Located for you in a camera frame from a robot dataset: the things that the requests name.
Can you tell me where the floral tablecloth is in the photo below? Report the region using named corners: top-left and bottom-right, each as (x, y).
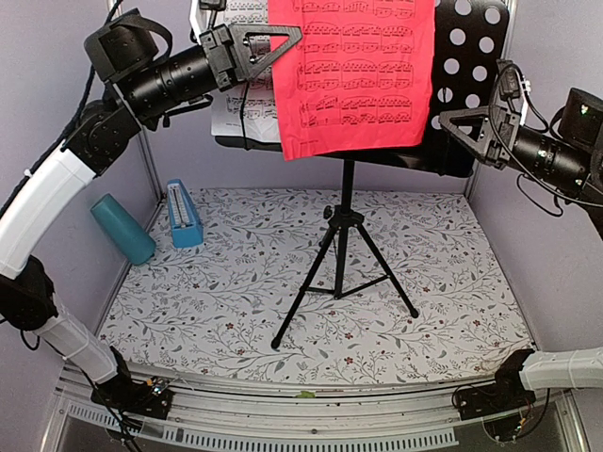
top-left (99, 188), bottom-right (531, 385)

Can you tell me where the aluminium corner post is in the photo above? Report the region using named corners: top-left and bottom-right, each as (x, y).
top-left (464, 0), bottom-right (519, 199)
top-left (105, 0), bottom-right (163, 202)

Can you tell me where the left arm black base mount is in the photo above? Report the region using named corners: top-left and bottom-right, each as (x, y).
top-left (90, 375), bottom-right (174, 420)

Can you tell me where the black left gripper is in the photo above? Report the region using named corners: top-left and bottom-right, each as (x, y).
top-left (122, 18), bottom-right (302, 119)

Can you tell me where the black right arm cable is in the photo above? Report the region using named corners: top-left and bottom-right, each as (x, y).
top-left (487, 63), bottom-right (603, 218)

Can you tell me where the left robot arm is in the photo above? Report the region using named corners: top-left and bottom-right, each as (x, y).
top-left (1, 10), bottom-right (302, 409)

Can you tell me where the teal cylindrical cup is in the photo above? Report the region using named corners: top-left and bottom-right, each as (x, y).
top-left (90, 194), bottom-right (156, 266)

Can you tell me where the blue metronome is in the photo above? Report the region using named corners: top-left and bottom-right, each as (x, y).
top-left (167, 179), bottom-right (204, 249)

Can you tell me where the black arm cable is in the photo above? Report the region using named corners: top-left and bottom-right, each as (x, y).
top-left (0, 0), bottom-right (126, 222)
top-left (487, 63), bottom-right (603, 218)

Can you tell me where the black music stand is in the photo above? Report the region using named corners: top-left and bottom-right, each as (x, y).
top-left (214, 0), bottom-right (511, 350)

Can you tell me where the red sheet music paper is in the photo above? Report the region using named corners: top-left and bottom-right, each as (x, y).
top-left (268, 0), bottom-right (436, 161)

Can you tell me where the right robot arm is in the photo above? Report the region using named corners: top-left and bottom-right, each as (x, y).
top-left (439, 89), bottom-right (602, 411)

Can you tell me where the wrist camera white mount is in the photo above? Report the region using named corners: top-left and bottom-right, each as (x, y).
top-left (497, 58), bottom-right (530, 125)
top-left (188, 0), bottom-right (227, 41)

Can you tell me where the right aluminium corner post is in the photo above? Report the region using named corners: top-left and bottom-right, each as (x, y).
top-left (464, 0), bottom-right (519, 199)

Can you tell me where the white sheet music paper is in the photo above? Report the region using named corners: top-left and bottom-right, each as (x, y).
top-left (211, 0), bottom-right (280, 143)

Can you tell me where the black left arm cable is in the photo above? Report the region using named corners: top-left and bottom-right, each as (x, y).
top-left (0, 0), bottom-right (126, 222)

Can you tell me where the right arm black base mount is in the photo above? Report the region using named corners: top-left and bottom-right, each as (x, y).
top-left (451, 348), bottom-right (536, 420)

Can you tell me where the aluminium front frame rail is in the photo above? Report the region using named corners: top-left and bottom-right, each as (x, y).
top-left (41, 364), bottom-right (594, 451)

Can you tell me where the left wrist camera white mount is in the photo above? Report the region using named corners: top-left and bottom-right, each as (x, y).
top-left (188, 0), bottom-right (227, 41)

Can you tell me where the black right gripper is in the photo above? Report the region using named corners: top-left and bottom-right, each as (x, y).
top-left (439, 102), bottom-right (592, 192)

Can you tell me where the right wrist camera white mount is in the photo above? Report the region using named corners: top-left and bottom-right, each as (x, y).
top-left (497, 58), bottom-right (530, 125)

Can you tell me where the left aluminium corner post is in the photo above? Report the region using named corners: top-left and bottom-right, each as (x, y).
top-left (105, 0), bottom-right (163, 202)

